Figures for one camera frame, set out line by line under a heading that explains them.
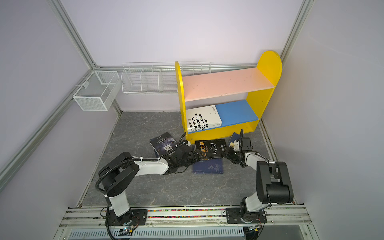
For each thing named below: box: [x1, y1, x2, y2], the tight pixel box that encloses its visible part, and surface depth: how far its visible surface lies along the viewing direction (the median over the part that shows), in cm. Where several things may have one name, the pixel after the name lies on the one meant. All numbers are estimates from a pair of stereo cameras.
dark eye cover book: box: [149, 131, 177, 156], surface depth 101 cm
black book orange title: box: [195, 139, 227, 159], surface depth 98 cm
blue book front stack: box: [192, 158, 224, 175], surface depth 91 cm
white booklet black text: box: [186, 104, 223, 133], surface depth 93 cm
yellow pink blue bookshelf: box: [175, 50, 283, 145], surface depth 87 cm
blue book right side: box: [229, 132, 240, 146], surface depth 105 cm
